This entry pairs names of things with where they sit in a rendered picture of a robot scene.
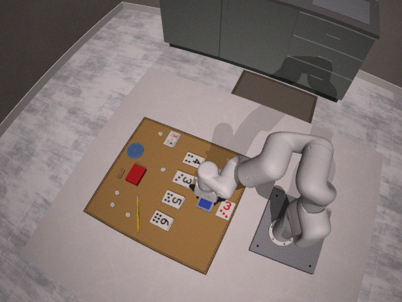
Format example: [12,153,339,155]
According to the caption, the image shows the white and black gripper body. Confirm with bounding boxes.
[194,182,218,202]

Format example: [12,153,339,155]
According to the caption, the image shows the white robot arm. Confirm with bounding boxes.
[195,132,336,248]

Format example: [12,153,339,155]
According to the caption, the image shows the blue round disc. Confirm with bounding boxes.
[126,143,143,158]

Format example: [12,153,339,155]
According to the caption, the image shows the red rectangular box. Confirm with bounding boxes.
[126,164,147,186]

